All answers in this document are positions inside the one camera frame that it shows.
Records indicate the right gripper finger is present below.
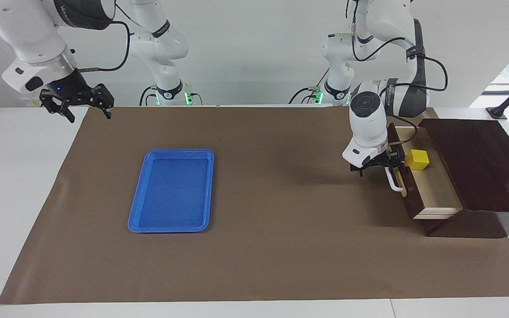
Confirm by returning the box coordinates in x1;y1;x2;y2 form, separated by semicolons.
87;83;115;120
39;90;76;123

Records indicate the yellow cube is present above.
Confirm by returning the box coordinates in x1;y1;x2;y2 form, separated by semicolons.
405;149;430;171

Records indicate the wooden drawer with white handle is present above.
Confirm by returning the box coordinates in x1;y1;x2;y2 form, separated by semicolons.
385;123;464;220

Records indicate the dark wooden cabinet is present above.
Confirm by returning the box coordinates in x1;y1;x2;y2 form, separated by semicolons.
417;117;509;239

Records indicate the brown table mat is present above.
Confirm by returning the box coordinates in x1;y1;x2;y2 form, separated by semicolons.
0;105;509;305

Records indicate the blue plastic tray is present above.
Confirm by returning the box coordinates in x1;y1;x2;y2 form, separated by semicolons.
127;148;215;234

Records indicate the white wall socket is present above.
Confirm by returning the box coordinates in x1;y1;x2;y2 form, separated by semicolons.
19;95;45;108

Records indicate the black base cable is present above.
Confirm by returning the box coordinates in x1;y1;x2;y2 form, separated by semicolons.
139;85;158;106
288;87;316;105

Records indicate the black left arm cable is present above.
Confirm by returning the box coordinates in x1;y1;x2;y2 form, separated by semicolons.
345;0;448;146

